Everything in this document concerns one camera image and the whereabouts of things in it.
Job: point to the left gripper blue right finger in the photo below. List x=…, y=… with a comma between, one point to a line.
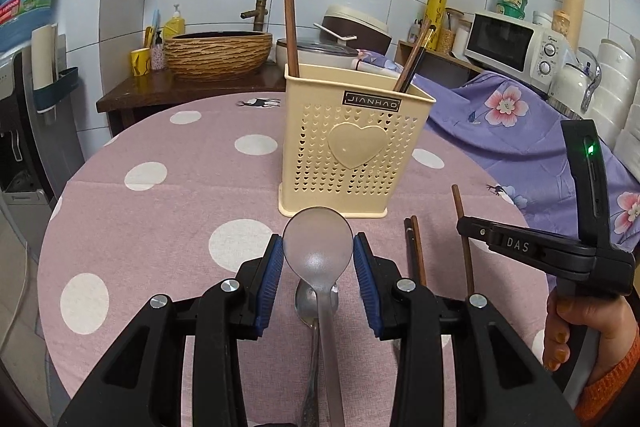
x=367, y=274

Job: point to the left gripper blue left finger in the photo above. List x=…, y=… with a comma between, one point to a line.
x=272, y=261

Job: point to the small steel spoon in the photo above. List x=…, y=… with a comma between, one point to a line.
x=307, y=311

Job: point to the large steel spoon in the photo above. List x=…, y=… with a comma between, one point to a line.
x=318, y=244

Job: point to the brown chopstick group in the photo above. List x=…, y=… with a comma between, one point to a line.
x=466, y=247

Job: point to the brown wooden chopstick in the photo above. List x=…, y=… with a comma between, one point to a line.
x=414, y=56
x=291, y=38

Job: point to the dark chopstick gold band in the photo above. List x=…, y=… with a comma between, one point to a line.
x=420, y=59

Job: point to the person right hand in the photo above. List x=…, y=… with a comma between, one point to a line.
x=613, y=319

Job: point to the cream perforated utensil holder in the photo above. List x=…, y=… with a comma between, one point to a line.
x=348, y=138

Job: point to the white kettle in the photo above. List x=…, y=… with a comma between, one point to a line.
x=574, y=85

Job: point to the cream pan with lid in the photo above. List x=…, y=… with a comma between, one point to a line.
x=333, y=55

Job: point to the light wooden shelf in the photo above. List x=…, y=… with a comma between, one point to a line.
x=447, y=70

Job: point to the white microwave oven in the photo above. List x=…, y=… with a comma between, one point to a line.
x=529, y=53

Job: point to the dark wooden counter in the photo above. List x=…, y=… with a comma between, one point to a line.
x=139, y=97

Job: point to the woven pattern basin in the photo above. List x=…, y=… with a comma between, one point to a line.
x=216, y=55

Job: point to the brown white rice cooker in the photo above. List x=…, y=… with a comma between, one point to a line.
x=355, y=29

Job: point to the yellow mug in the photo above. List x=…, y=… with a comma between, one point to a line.
x=141, y=62

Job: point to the grey water dispenser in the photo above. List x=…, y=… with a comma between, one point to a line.
x=40, y=149

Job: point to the yellow roll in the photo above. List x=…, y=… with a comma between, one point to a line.
x=435, y=11

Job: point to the brass faucet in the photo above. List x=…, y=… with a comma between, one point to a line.
x=258, y=15

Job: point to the yellow soap bottle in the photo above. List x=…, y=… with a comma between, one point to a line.
x=175, y=26

